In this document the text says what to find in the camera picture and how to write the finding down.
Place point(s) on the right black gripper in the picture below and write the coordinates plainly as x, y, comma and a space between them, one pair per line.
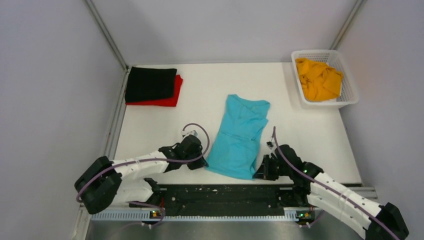
264, 171

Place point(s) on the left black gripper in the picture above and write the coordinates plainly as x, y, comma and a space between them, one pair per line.
199, 163

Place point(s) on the turquoise t shirt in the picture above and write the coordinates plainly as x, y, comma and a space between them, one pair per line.
237, 144

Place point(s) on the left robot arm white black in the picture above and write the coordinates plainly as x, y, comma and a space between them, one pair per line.
114, 182

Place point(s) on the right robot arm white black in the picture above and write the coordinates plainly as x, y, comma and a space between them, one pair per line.
312, 185

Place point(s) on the folded red t shirt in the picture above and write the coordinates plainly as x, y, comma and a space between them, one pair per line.
165, 102

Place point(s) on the folded black t shirt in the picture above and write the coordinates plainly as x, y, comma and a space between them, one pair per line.
149, 84

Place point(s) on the orange t shirt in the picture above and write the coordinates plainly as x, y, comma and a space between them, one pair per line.
319, 81

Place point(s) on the white plastic basket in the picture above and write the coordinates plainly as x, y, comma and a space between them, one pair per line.
349, 93

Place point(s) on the left aluminium side rail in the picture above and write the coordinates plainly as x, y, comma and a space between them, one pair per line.
114, 126

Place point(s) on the aluminium front rail frame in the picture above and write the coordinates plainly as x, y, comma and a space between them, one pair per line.
139, 215

